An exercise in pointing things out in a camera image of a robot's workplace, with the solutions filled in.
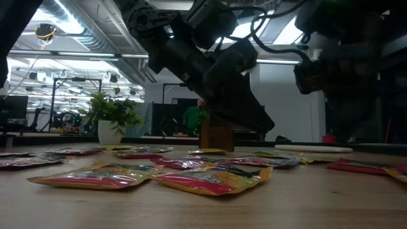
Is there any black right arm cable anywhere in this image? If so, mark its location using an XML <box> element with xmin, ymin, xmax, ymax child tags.
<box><xmin>249</xmin><ymin>0</ymin><xmax>311</xmax><ymax>63</ymax></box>

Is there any black robot station frame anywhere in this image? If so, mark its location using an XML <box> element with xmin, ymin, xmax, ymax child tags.
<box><xmin>49</xmin><ymin>77</ymin><xmax>103</xmax><ymax>133</ymax></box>

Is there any red stick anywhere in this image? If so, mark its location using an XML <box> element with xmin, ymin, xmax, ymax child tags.
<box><xmin>384</xmin><ymin>116</ymin><xmax>392</xmax><ymax>144</ymax></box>

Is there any black computer monitor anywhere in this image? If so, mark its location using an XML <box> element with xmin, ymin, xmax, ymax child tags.
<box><xmin>0</xmin><ymin>94</ymin><xmax>29</xmax><ymax>121</ymax></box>

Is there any black yellow ceiling cable reel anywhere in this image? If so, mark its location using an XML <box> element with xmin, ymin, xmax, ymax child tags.
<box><xmin>34</xmin><ymin>22</ymin><xmax>59</xmax><ymax>43</ymax></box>

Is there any long ceiling light strip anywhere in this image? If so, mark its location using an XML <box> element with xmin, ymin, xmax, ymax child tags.
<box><xmin>8</xmin><ymin>49</ymin><xmax>308</xmax><ymax>66</ymax></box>

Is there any black gantry frame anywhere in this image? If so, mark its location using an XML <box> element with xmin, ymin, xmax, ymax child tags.
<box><xmin>162</xmin><ymin>82</ymin><xmax>191</xmax><ymax>137</ymax></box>

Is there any green plant in white pot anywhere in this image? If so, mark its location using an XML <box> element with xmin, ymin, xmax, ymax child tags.
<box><xmin>78</xmin><ymin>87</ymin><xmax>146</xmax><ymax>146</ymax></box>

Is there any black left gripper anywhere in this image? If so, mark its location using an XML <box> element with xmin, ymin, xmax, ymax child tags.
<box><xmin>177</xmin><ymin>38</ymin><xmax>276</xmax><ymax>135</ymax></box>

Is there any brown wooden tea organizer box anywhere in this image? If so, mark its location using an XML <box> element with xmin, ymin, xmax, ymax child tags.
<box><xmin>199</xmin><ymin>121</ymin><xmax>235</xmax><ymax>153</ymax></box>

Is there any black partition panel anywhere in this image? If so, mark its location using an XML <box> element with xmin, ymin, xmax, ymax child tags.
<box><xmin>151</xmin><ymin>102</ymin><xmax>201</xmax><ymax>137</ymax></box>

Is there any person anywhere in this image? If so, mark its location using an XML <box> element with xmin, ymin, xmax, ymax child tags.
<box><xmin>183</xmin><ymin>97</ymin><xmax>209</xmax><ymax>137</ymax></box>

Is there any red strawberry tea bag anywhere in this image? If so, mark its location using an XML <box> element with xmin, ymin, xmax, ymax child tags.
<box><xmin>43</xmin><ymin>148</ymin><xmax>104</xmax><ymax>156</ymax></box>
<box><xmin>149</xmin><ymin>155</ymin><xmax>212</xmax><ymax>170</ymax></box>
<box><xmin>324</xmin><ymin>157</ymin><xmax>407</xmax><ymax>176</ymax></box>
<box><xmin>113</xmin><ymin>151</ymin><xmax>166</xmax><ymax>160</ymax></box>
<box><xmin>219</xmin><ymin>155</ymin><xmax>303</xmax><ymax>169</ymax></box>

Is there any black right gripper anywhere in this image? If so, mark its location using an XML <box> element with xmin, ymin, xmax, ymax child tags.
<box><xmin>319</xmin><ymin>41</ymin><xmax>382</xmax><ymax>142</ymax></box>

